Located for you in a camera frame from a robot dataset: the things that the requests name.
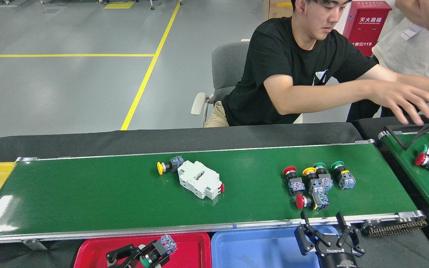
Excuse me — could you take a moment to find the standing person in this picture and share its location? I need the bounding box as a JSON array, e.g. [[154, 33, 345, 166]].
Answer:
[[347, 0, 429, 123]]

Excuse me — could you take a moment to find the red fire extinguisher box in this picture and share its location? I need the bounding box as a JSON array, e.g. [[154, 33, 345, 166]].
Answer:
[[343, 1, 393, 57]]

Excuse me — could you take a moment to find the cardboard box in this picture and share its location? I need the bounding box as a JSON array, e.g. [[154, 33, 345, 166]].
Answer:
[[263, 0, 294, 20]]

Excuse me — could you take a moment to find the blue plastic tray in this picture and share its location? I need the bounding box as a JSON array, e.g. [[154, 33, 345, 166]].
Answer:
[[211, 225, 340, 268]]

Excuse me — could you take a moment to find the grey office chair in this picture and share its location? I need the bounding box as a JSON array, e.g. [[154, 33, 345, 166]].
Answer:
[[191, 39, 250, 127]]

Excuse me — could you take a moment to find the white wheeled stand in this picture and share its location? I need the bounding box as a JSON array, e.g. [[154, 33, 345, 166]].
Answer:
[[149, 0, 182, 10]]

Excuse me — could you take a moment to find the red plastic tray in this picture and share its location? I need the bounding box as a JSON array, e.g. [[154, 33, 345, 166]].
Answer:
[[74, 233, 212, 268]]

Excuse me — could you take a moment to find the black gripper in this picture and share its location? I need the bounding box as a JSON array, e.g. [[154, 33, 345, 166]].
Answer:
[[294, 210, 366, 268]]

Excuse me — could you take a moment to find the seated person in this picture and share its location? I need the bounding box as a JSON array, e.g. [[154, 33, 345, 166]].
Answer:
[[203, 0, 429, 128]]

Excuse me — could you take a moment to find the black guide frame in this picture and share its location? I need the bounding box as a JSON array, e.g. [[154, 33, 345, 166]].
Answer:
[[384, 115, 429, 151]]

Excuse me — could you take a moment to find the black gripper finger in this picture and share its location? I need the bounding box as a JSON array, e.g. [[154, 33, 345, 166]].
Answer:
[[106, 244, 137, 268], [120, 244, 152, 268]]

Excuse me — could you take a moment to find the seated person's right hand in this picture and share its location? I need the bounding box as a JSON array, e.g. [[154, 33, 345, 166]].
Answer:
[[367, 82, 429, 125]]

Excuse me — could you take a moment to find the conveyor drive chain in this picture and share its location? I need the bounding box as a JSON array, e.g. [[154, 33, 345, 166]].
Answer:
[[362, 218, 428, 237]]

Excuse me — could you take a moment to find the yellow push button switch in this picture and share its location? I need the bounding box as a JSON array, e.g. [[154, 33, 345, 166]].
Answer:
[[302, 167, 325, 193], [157, 156, 184, 175]]

